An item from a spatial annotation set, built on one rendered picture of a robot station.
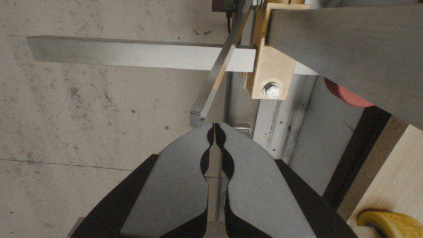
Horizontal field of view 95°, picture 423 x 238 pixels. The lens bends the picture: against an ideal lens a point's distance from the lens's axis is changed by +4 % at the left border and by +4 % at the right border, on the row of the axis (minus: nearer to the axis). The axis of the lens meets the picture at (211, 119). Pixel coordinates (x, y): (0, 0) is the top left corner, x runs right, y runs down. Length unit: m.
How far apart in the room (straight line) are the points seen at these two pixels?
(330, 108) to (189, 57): 0.37
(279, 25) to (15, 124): 1.80
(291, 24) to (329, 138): 0.37
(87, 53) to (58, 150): 1.56
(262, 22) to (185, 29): 0.89
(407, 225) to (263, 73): 0.31
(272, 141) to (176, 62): 0.45
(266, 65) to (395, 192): 0.30
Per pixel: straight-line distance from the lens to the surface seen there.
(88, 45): 0.30
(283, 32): 0.20
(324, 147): 0.54
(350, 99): 0.28
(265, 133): 0.62
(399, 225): 0.43
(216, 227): 0.34
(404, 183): 0.44
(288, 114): 0.60
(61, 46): 0.32
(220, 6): 0.41
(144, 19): 1.17
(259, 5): 0.27
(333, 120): 0.51
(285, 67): 0.27
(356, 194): 0.43
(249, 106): 0.47
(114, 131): 1.50
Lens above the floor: 1.12
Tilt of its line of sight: 61 degrees down
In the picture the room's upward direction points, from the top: 179 degrees counter-clockwise
